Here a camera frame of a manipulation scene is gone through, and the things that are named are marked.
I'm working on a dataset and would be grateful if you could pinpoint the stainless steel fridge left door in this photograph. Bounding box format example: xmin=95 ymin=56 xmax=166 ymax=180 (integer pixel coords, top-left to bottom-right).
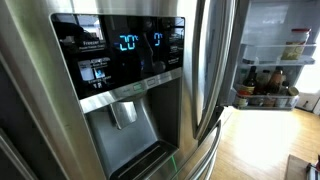
xmin=1 ymin=0 xmax=237 ymax=180

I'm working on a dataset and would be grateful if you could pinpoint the black fridge display panel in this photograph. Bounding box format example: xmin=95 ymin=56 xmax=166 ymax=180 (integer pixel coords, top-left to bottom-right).
xmin=51 ymin=13 xmax=185 ymax=99

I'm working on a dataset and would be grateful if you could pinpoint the clear bottom door bin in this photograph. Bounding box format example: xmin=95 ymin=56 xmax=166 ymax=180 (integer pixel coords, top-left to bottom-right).
xmin=232 ymin=94 xmax=299 ymax=111

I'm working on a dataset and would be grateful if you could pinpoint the clear door bin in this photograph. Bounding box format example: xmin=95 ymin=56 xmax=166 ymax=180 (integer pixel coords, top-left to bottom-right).
xmin=232 ymin=94 xmax=299 ymax=111
xmin=239 ymin=44 xmax=317 ymax=66

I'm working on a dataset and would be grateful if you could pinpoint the dark soy sauce bottle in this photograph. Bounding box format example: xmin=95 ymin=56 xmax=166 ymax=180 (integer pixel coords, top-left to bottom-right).
xmin=241 ymin=66 xmax=257 ymax=95

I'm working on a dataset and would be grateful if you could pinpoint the brown sauce bottle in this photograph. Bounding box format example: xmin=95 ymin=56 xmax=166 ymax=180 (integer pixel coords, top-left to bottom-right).
xmin=266 ymin=66 xmax=283 ymax=94

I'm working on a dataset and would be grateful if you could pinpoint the open right fridge door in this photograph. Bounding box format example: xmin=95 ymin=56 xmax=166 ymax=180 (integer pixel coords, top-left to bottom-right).
xmin=218 ymin=0 xmax=320 ymax=111

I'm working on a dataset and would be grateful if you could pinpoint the clear middle door bin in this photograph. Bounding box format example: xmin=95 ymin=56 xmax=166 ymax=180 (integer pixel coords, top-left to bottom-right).
xmin=239 ymin=44 xmax=317 ymax=66

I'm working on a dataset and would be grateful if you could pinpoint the water ice dispenser recess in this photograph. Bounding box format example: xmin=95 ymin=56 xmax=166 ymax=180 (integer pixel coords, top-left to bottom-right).
xmin=85 ymin=79 xmax=181 ymax=180

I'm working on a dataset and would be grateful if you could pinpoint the gold lid small jar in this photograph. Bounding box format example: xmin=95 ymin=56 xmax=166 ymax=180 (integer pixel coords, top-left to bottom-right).
xmin=288 ymin=86 xmax=299 ymax=100

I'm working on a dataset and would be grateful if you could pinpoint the red lid glass jar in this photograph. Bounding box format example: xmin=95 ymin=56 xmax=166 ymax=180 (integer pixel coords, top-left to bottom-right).
xmin=281 ymin=28 xmax=311 ymax=60

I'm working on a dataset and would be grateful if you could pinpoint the steel freezer drawer handle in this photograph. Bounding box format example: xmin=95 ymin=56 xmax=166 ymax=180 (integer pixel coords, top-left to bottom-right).
xmin=182 ymin=121 xmax=222 ymax=180

